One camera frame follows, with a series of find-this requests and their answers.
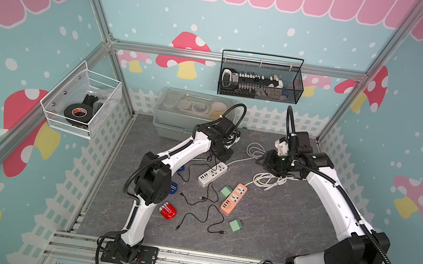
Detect black usb cable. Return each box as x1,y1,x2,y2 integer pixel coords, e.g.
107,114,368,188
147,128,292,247
176,149,225,187
174,199,230,238
178,178,221,210

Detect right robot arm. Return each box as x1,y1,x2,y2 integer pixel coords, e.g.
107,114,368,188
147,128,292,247
259,107,392,264

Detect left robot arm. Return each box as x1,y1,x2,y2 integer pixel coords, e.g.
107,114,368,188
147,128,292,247
114,103,247,258

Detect white power strip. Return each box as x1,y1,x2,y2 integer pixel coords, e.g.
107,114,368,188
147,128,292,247
197,162,228,187

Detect green adapter beside orange strip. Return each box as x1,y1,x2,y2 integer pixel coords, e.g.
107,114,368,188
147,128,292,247
220,186,233,198

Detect orange power strip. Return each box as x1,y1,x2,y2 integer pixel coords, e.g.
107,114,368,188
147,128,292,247
220,184,247,216

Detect green translucent storage box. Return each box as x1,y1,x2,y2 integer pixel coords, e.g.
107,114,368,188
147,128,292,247
153,87,235,141

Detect green adapter front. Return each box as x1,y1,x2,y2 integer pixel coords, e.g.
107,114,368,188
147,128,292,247
229,219,243,232

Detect black tape roll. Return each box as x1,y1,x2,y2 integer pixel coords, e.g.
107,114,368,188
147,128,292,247
63,103,93,127

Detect white power cord front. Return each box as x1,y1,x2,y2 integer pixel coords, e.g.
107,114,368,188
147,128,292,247
250,169,304,197

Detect white power cord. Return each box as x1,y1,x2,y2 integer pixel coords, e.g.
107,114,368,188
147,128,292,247
226,138,272,173
250,169,304,197

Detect white power cord rear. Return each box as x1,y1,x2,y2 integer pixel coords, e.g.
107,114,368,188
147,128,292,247
226,138,272,173

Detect black wire mesh basket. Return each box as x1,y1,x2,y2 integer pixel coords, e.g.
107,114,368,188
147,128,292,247
217,49,304,104

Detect black USB cable front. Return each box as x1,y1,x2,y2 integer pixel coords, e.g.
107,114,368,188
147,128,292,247
174,199,230,238

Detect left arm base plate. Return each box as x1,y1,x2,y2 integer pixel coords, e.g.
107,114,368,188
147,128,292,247
100,241,160,264

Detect white wire basket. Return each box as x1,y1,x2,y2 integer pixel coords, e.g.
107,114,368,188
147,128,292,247
40,62,122,140

